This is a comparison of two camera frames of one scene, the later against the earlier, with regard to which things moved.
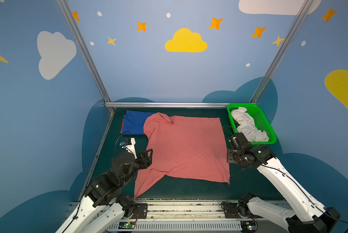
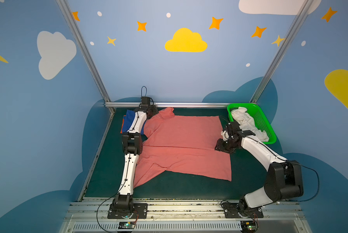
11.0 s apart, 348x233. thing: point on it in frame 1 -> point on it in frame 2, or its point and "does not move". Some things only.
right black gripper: x=231 y=156 -> x=222 y=145
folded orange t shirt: x=122 y=124 does not move
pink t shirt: x=187 y=147 does not move
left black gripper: x=145 y=158 -> x=150 y=109
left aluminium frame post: x=84 y=49 does not move
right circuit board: x=248 y=226 does not move
